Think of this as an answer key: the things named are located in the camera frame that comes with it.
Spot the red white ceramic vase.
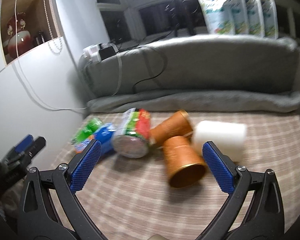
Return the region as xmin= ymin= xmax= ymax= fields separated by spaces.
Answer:
xmin=6 ymin=12 xmax=32 ymax=59

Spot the front copper paper cup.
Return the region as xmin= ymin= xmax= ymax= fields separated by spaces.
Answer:
xmin=162 ymin=136 xmax=206 ymax=189

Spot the white power strip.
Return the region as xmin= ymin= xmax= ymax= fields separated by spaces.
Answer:
xmin=83 ymin=44 xmax=102 ymax=63

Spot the white charging cable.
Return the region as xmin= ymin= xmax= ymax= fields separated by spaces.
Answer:
xmin=0 ymin=0 xmax=88 ymax=112

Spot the blue orange Arctic Ocean cup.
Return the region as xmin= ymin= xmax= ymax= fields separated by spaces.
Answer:
xmin=74 ymin=123 xmax=116 ymax=156

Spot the clear jar red green label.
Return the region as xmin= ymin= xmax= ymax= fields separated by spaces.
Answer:
xmin=111 ymin=108 xmax=151 ymax=159

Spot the black cable on cushion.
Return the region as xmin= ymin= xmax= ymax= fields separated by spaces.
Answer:
xmin=112 ymin=27 xmax=177 ymax=94

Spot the white paper cup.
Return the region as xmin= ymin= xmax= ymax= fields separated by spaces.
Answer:
xmin=191 ymin=120 xmax=248 ymax=162

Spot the rear copper paper cup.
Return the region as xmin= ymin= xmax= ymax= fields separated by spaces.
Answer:
xmin=149 ymin=109 xmax=193 ymax=147

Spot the white bead string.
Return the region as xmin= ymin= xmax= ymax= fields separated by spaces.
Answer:
xmin=41 ymin=0 xmax=63 ymax=55

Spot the green plastic bottle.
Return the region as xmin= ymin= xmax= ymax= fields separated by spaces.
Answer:
xmin=71 ymin=117 xmax=104 ymax=145

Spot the wooden wall shelf box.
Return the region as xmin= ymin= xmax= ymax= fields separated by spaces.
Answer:
xmin=0 ymin=0 xmax=62 ymax=64

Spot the copper paper cup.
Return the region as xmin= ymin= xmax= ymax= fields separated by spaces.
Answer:
xmin=162 ymin=136 xmax=206 ymax=189
xmin=149 ymin=109 xmax=193 ymax=147

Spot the grey sofa back cushion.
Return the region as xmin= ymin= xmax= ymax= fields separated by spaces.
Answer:
xmin=79 ymin=35 xmax=299 ymax=98

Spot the black power adapter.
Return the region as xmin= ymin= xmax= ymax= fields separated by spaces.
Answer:
xmin=98 ymin=43 xmax=117 ymax=61

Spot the white refill pouch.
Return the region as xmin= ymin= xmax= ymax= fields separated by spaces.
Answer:
xmin=260 ymin=0 xmax=279 ymax=39
xmin=198 ymin=0 xmax=235 ymax=35
xmin=228 ymin=0 xmax=249 ymax=35
xmin=245 ymin=0 xmax=265 ymax=37

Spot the black camera tripod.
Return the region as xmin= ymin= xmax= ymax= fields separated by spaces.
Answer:
xmin=165 ymin=0 xmax=196 ymax=37

